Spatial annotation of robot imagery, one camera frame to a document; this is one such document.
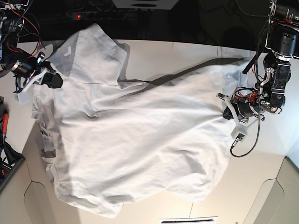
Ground black power strip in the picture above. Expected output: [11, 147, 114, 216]
[66, 11, 126, 21]

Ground white t-shirt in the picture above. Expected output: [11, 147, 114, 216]
[32, 24, 246, 217]

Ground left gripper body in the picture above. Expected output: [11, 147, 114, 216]
[217, 92, 265, 127]

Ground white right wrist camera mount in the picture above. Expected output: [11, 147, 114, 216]
[13, 79, 32, 105]

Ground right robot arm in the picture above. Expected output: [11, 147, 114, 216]
[0, 0, 63, 93]

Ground orange handled pliers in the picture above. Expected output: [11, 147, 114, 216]
[2, 108, 8, 145]

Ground white cable on floor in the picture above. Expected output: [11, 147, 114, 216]
[230, 0, 268, 18]

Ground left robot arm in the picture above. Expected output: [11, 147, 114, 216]
[222, 0, 299, 123]

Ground white device behind table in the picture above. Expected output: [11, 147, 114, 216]
[112, 0, 178, 10]

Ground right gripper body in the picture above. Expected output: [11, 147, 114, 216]
[14, 52, 57, 86]

